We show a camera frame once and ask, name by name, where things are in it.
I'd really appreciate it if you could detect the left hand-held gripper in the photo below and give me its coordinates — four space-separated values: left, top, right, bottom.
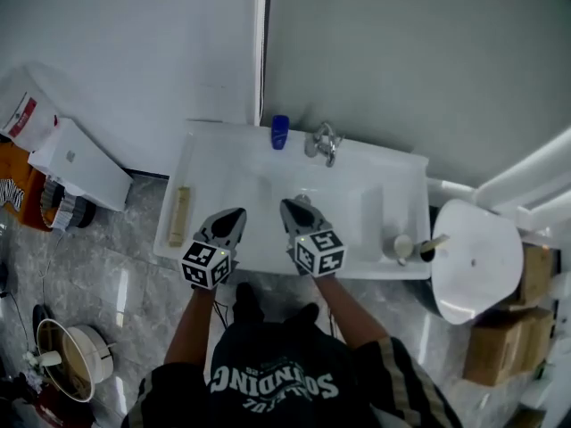
179 207 248 291

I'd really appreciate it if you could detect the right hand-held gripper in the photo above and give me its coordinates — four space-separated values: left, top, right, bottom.
279 198 349 280

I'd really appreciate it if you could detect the person's left forearm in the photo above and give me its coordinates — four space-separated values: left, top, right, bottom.
163 284 216 368

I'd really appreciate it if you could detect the person's right forearm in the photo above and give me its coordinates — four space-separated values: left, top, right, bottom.
311 274 390 352

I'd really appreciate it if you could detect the white washbasin sink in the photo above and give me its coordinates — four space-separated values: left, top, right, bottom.
153 119 433 281

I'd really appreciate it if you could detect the chrome faucet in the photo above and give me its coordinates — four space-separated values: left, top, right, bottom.
303 121 343 169

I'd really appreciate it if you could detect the person's left black shoe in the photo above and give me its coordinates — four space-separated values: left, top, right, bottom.
233 282 265 325

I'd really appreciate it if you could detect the person's black shoe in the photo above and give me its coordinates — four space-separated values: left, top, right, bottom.
233 282 265 325
289 301 321 330

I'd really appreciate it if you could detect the blue bottle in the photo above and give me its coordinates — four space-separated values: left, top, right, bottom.
270 114 292 152

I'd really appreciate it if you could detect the person's right black shoe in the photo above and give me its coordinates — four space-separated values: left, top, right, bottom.
289 301 321 330

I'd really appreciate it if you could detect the grey round container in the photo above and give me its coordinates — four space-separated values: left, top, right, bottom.
382 234 415 267

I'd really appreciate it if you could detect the white water dispenser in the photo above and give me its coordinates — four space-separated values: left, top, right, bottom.
27 118 135 213

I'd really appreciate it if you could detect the grey ruffled basket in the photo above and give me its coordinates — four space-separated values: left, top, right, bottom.
39 177 97 232

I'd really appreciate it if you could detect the black printed t-shirt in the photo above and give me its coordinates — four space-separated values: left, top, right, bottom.
121 322 466 428

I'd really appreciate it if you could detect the orange sofa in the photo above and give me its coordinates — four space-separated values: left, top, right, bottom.
0 133 60 232

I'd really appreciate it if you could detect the striped cushion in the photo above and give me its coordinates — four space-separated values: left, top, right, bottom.
0 177 26 214

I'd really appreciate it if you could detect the clear water jug red label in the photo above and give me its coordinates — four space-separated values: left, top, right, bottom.
0 62 60 152

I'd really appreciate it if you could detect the large cardboard box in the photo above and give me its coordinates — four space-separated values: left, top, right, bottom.
462 307 555 388

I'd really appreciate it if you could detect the small cardboard box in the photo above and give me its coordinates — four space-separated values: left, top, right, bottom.
517 244 555 308

